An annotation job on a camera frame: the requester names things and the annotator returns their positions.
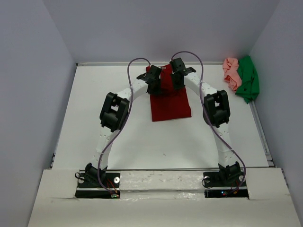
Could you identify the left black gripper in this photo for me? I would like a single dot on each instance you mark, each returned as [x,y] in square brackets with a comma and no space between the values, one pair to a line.
[158,91]

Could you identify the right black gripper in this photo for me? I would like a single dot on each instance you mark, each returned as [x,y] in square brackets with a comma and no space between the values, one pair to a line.
[177,86]

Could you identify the red t-shirt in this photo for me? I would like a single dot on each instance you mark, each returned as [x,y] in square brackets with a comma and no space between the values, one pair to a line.
[171,103]

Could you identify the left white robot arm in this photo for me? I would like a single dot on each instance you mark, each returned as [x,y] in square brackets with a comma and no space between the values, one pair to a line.
[113,117]

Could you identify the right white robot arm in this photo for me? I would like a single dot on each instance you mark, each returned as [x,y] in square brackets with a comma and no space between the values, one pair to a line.
[216,114]

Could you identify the pink t-shirt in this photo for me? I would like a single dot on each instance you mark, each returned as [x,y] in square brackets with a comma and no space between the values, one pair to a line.
[231,76]

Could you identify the green t-shirt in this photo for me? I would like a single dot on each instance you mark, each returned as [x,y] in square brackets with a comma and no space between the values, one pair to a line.
[249,89]

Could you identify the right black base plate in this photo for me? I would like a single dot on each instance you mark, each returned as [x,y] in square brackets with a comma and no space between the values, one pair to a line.
[216,188]

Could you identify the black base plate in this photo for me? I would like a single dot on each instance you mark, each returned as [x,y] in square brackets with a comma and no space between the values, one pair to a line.
[88,188]
[216,188]

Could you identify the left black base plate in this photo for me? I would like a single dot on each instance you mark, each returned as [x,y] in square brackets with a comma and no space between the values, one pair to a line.
[88,188]

